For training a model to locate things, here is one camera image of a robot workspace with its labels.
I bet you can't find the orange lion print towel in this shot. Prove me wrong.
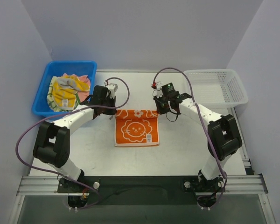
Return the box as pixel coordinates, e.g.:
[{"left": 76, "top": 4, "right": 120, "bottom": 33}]
[{"left": 115, "top": 110, "right": 160, "bottom": 147}]

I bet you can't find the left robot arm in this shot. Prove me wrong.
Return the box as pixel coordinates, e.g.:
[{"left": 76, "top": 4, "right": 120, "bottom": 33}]
[{"left": 33, "top": 84, "right": 118, "bottom": 183}]

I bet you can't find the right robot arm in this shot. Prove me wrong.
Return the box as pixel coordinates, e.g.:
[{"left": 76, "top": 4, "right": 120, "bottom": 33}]
[{"left": 153, "top": 93, "right": 242, "bottom": 182}]

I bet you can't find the pink towel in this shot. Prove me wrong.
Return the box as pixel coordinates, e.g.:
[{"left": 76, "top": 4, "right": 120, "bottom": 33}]
[{"left": 58, "top": 73, "right": 91, "bottom": 102}]

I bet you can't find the yellow patterned towel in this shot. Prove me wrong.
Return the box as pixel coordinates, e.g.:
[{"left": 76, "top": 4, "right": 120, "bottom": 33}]
[{"left": 47, "top": 76, "right": 81, "bottom": 112}]

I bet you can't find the white perforated plastic basket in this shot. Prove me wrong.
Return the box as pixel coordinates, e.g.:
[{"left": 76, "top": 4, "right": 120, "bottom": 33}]
[{"left": 184, "top": 69, "right": 248, "bottom": 109}]

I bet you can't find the blue plastic bin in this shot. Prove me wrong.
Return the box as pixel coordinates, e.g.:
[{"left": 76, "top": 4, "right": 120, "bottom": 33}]
[{"left": 32, "top": 60, "right": 97, "bottom": 117}]

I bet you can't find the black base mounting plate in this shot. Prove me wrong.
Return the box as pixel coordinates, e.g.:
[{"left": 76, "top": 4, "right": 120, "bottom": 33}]
[{"left": 58, "top": 175, "right": 222, "bottom": 206}]

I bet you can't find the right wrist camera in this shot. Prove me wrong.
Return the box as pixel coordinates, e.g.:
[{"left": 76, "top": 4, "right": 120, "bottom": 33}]
[{"left": 156, "top": 82, "right": 180, "bottom": 98}]

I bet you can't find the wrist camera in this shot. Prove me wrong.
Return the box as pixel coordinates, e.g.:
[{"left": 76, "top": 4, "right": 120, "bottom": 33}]
[
  {"left": 156, "top": 82, "right": 180, "bottom": 98},
  {"left": 104, "top": 81, "right": 118, "bottom": 95}
]

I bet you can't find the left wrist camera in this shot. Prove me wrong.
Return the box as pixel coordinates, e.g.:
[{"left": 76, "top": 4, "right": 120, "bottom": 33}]
[{"left": 104, "top": 81, "right": 118, "bottom": 95}]

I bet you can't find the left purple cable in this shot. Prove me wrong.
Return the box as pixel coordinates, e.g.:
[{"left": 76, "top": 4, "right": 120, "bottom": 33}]
[{"left": 15, "top": 77, "right": 131, "bottom": 208}]

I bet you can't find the purple cable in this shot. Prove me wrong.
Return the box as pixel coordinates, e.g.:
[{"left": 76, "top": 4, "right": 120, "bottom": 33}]
[
  {"left": 15, "top": 77, "right": 131, "bottom": 208},
  {"left": 151, "top": 67, "right": 228, "bottom": 207}
]

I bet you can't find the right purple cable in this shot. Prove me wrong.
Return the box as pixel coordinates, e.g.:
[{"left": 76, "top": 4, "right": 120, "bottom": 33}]
[{"left": 151, "top": 67, "right": 228, "bottom": 207}]

